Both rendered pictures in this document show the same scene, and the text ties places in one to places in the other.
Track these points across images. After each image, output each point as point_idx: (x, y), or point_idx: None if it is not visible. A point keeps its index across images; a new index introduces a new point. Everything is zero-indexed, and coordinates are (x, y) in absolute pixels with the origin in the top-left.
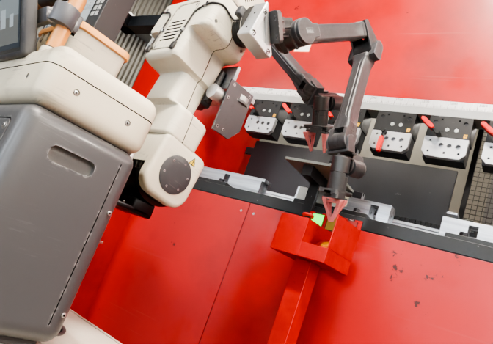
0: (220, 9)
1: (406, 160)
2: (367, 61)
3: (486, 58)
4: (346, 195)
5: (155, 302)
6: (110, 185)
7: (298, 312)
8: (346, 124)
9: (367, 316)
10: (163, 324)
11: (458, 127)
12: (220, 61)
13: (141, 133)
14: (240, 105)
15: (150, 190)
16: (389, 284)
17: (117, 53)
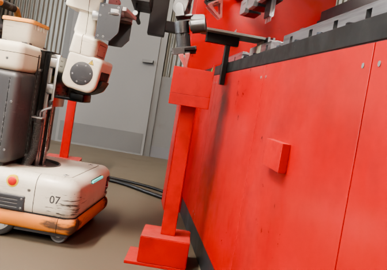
0: None
1: None
2: None
3: None
4: (189, 49)
5: (194, 165)
6: (7, 88)
7: (179, 143)
8: None
9: (227, 137)
10: (194, 178)
11: None
12: None
13: (15, 59)
14: (112, 15)
15: (67, 86)
16: (234, 108)
17: (24, 22)
